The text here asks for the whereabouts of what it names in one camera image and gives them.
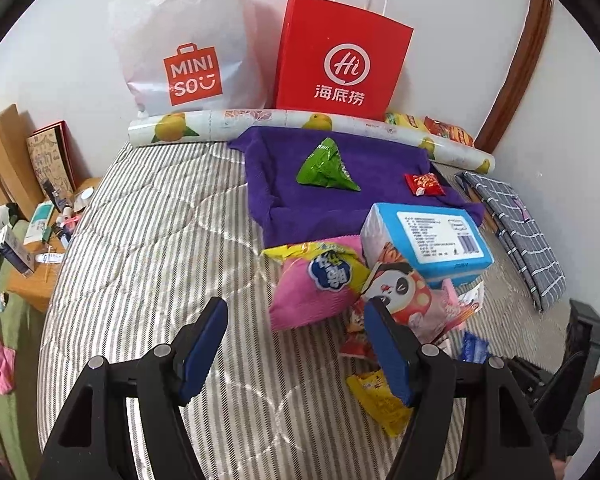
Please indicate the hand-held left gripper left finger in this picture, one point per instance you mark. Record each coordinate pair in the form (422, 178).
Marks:
(200, 360)

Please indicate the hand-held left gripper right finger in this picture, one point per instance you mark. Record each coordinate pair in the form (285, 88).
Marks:
(390, 355)

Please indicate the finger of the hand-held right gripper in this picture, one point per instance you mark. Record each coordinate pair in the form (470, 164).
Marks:
(587, 340)
(530, 377)

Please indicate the yellow snack packet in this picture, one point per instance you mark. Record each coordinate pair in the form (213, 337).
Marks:
(375, 395)

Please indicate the panda print snack packet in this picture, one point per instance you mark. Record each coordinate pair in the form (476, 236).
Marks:
(405, 300)

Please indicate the small blue snack packet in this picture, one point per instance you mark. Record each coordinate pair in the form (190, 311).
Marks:
(475, 349)

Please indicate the long pink white snack packet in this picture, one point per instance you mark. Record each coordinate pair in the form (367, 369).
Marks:
(451, 305)

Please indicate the pink snack bag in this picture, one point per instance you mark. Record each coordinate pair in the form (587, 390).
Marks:
(305, 300)

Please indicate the small white snack packet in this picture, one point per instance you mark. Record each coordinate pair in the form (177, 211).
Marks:
(472, 294)

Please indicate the small red candy packet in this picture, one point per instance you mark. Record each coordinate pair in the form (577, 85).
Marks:
(355, 346)

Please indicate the grey checked cloth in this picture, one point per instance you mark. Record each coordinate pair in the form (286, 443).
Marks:
(525, 240)

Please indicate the blue white tissue pack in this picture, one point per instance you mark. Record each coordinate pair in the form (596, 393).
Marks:
(430, 235)

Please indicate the red snack packet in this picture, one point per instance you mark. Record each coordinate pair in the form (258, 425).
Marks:
(422, 183)

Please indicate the small white tube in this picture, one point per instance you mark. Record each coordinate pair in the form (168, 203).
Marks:
(50, 258)

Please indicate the wooden nightstand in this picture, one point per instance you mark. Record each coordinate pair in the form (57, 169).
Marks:
(30, 285)

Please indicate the purple towel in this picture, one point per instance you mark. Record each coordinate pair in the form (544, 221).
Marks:
(280, 180)

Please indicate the green blanket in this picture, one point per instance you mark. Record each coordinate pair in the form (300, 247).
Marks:
(10, 420)

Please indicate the green triangular snack packet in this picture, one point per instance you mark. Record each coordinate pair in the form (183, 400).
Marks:
(325, 165)

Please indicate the white round lid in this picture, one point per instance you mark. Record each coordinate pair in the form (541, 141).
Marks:
(85, 195)

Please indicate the white dark blue box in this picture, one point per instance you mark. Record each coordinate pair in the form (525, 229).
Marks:
(15, 255)

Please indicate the red chips bag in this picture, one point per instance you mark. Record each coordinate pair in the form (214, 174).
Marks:
(450, 132)

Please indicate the yellow chips bag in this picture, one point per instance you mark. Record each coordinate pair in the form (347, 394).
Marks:
(405, 121)

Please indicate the fruit print paper roll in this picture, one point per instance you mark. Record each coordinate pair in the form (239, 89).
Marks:
(220, 122)

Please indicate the patterned notebook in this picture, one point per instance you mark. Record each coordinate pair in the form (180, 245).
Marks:
(47, 160)

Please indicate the red folder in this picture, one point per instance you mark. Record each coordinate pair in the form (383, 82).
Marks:
(62, 132)

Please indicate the wooden headboard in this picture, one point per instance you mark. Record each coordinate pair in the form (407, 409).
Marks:
(5, 155)

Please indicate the red paper bag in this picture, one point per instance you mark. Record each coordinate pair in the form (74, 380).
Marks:
(340, 35)

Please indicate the white plastic shopping bag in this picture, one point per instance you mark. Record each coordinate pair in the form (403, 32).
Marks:
(180, 20)

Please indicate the brown wooden frame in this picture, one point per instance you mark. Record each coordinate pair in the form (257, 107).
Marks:
(525, 60)

